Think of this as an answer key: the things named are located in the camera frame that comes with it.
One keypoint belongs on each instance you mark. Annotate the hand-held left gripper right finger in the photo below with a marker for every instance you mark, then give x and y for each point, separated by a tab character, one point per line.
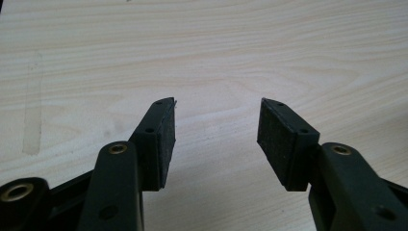
285	150

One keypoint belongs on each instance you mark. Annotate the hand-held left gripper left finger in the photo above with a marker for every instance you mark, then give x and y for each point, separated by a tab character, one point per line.
154	150

